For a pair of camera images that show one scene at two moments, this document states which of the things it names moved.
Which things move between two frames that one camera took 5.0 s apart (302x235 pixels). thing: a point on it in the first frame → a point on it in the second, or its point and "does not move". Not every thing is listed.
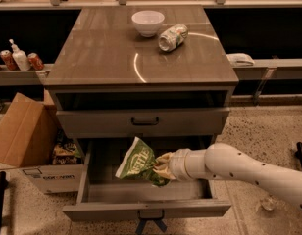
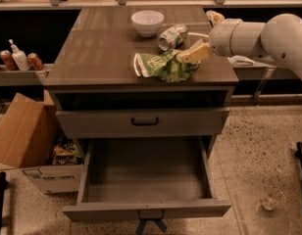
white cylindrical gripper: x=177 y=164 → x=220 y=33
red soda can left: x=9 y=60 does not move
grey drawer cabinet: x=156 y=72 does not move
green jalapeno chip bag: x=138 y=163 → x=164 y=66
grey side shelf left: x=22 y=77 does not move
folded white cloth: x=239 y=60 does not move
